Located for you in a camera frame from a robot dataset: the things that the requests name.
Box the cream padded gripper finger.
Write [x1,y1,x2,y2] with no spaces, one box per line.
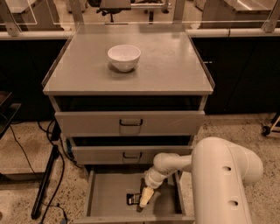
[139,186,154,208]

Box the black rxbar chocolate bar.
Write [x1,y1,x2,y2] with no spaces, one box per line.
[126,193,142,206]

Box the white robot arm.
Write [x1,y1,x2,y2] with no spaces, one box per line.
[140,137,263,224]

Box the bottom grey drawer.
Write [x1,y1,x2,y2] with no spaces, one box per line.
[73,171,194,224]

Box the grey drawer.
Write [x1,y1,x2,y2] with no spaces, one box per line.
[73,171,194,224]
[55,111,205,137]
[72,145,193,165]

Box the top grey drawer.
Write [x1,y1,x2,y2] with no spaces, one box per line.
[55,111,205,137]

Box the middle grey drawer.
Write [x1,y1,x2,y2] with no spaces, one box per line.
[72,145,193,165]

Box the grey drawer cabinet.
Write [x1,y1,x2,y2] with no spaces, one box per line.
[42,23,216,224]

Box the white ceramic bowl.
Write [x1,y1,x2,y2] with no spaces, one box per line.
[108,45,141,73]

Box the wheeled cart base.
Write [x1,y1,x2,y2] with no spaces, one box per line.
[262,112,280,137]

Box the dark side table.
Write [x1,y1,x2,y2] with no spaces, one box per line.
[0,91,21,139]

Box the black office chair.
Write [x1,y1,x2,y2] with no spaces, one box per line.
[87,0,133,23]

